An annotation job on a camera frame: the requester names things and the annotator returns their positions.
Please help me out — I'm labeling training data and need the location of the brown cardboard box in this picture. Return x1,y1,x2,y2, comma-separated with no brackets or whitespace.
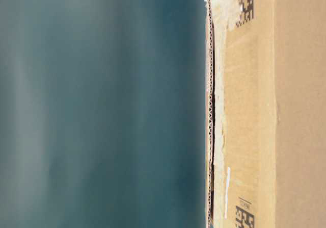
205,0,325,227

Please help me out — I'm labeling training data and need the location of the blue table cloth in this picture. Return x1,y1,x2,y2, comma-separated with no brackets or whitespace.
1,0,206,227

